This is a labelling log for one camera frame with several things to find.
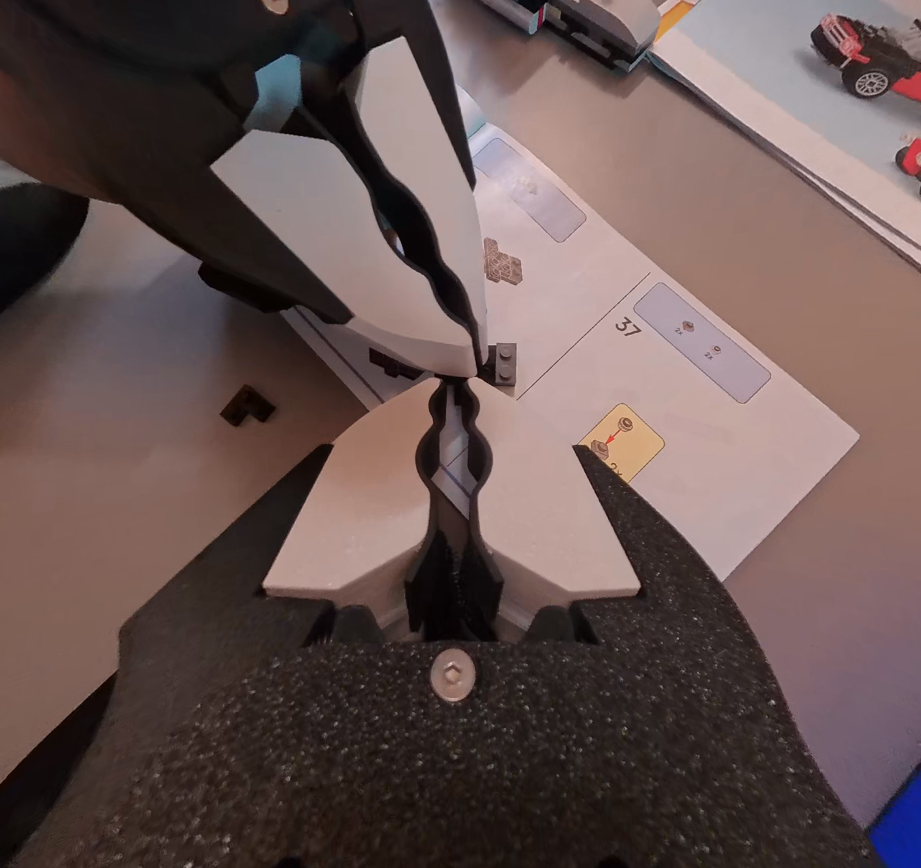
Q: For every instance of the black quilted case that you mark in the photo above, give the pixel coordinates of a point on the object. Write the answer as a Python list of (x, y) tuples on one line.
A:
[(36, 242)]

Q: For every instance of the black lego corner plate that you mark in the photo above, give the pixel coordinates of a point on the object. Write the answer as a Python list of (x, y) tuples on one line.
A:
[(248, 407)]

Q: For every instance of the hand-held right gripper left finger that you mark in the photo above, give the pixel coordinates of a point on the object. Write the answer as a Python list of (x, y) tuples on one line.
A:
[(352, 515)]

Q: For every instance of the closed lego instruction booklet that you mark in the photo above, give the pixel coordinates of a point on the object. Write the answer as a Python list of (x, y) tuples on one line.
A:
[(791, 91)]

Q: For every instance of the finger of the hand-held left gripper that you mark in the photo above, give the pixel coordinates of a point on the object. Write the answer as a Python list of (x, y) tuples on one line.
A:
[(324, 235), (424, 163)]

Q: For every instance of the lego truck model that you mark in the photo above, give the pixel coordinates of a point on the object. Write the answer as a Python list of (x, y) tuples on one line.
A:
[(575, 5)]

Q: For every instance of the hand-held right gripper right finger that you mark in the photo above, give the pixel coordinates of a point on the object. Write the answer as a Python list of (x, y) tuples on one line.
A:
[(554, 515)]

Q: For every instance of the blue plastic bin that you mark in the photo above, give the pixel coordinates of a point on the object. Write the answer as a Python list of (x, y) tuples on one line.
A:
[(899, 832)]

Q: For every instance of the open lego instruction booklet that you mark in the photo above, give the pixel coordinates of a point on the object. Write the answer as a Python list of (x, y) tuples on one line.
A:
[(683, 415)]

